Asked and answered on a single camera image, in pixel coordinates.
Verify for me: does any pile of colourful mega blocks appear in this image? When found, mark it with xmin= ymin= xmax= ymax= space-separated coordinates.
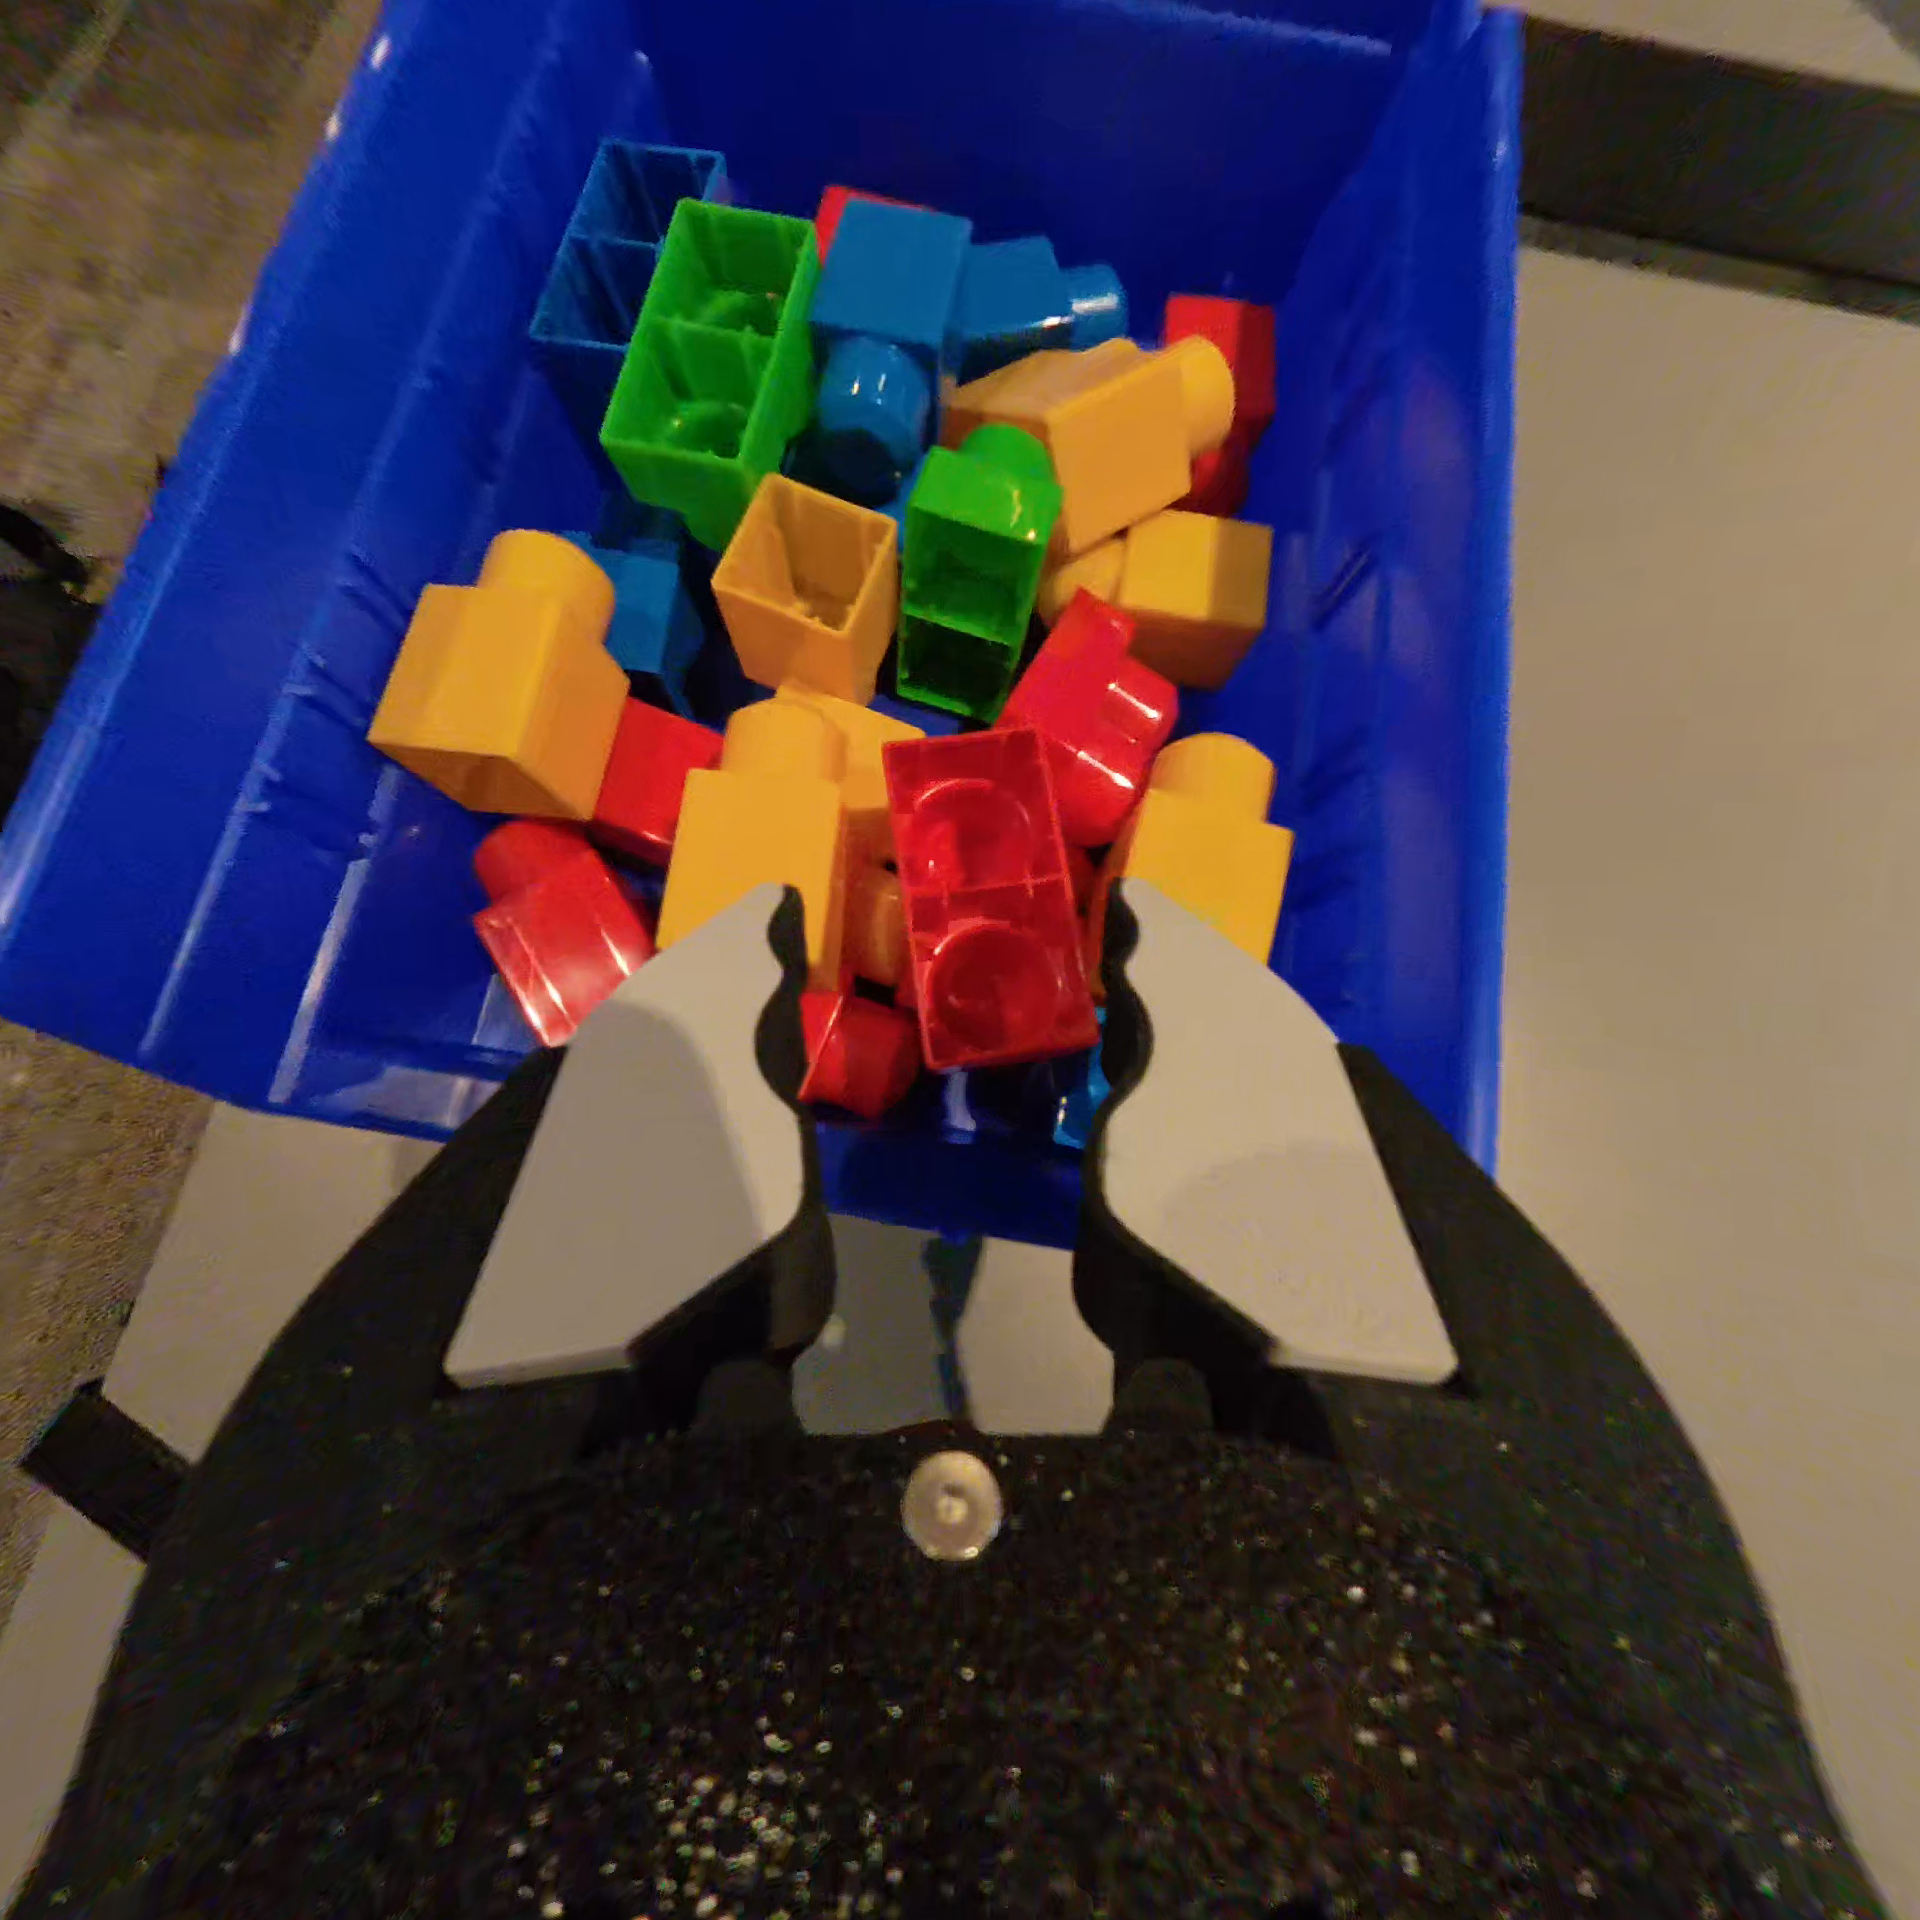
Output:
xmin=366 ymin=137 xmax=1295 ymax=1149

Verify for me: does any black desk cable tray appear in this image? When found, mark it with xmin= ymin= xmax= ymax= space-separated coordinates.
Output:
xmin=1516 ymin=17 xmax=1920 ymax=313

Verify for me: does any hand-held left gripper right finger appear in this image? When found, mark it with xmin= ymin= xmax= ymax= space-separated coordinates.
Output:
xmin=1075 ymin=877 xmax=1463 ymax=1387

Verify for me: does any red two-stud mega block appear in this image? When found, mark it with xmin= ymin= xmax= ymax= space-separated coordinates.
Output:
xmin=881 ymin=724 xmax=1104 ymax=1074

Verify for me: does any black strap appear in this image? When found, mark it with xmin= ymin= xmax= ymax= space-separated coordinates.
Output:
xmin=16 ymin=1376 xmax=193 ymax=1558

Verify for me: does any blue plastic block bin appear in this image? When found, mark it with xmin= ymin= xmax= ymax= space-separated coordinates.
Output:
xmin=0 ymin=0 xmax=1526 ymax=1248

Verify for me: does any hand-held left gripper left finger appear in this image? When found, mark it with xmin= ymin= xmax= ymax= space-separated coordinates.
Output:
xmin=443 ymin=880 xmax=837 ymax=1392

